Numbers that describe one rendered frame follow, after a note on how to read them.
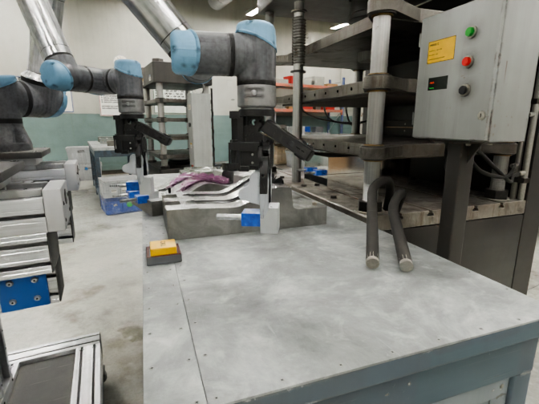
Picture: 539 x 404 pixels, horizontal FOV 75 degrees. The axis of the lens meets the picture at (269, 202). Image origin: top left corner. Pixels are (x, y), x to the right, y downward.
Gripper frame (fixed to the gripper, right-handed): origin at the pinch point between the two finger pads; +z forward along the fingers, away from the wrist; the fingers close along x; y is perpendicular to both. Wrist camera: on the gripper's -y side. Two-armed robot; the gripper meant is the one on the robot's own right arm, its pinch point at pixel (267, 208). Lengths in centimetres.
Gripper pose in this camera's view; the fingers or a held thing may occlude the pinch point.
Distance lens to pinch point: 72.3
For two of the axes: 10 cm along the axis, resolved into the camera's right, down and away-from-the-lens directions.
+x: -0.9, 2.2, -9.7
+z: 0.0, 9.8, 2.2
